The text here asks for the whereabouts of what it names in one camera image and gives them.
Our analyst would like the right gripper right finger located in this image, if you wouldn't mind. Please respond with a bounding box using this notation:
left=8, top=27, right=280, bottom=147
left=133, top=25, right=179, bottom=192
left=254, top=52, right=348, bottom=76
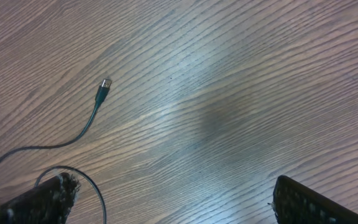
left=270, top=175, right=358, bottom=224

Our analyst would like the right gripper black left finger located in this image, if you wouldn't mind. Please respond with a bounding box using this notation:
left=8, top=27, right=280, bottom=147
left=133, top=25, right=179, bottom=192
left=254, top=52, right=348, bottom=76
left=0, top=172, right=80, bottom=224

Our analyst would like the long thin black cable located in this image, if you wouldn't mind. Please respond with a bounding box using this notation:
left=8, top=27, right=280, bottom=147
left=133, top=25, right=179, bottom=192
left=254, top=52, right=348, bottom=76
left=0, top=78, right=113, bottom=224

